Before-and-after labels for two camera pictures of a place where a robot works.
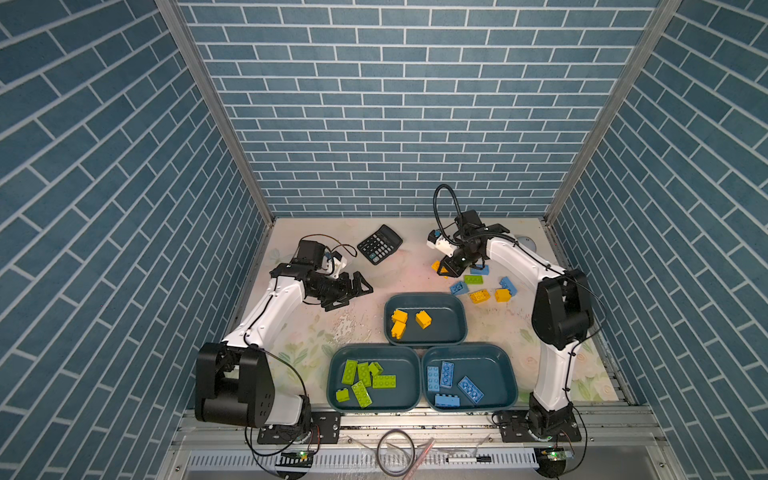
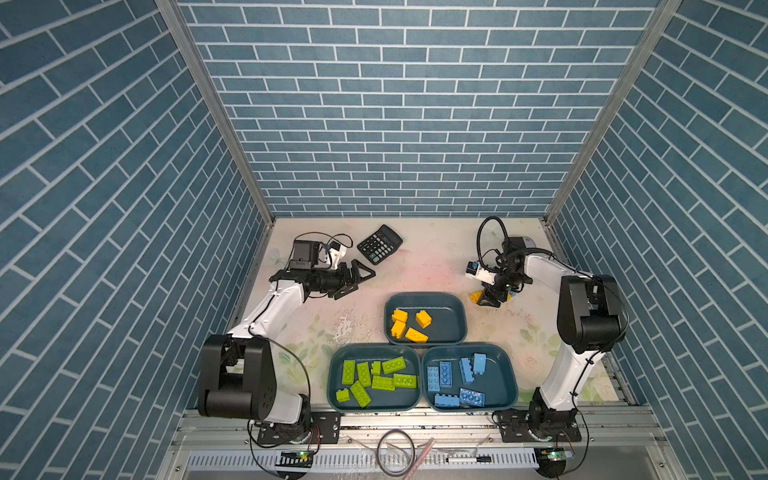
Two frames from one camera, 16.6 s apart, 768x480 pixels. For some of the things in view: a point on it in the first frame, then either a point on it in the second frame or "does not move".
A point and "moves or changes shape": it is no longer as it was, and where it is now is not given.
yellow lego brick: x=435 y=266 -> x=416 y=335
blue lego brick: x=482 y=271 moves or changes shape
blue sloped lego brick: x=459 y=288 -> x=479 y=363
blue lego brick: x=447 y=374 does not move
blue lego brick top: x=446 y=401 does not move
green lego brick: x=384 y=382 does not move
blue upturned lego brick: x=433 y=378 does not move
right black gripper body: x=458 y=261 -> x=503 y=283
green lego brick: x=364 y=374 does not move
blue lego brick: x=470 y=389 moves or changes shape
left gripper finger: x=338 y=303 -> x=346 y=290
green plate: x=473 y=279 moves or changes shape
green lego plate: x=350 y=369 does not move
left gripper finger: x=359 y=285 -> x=361 y=271
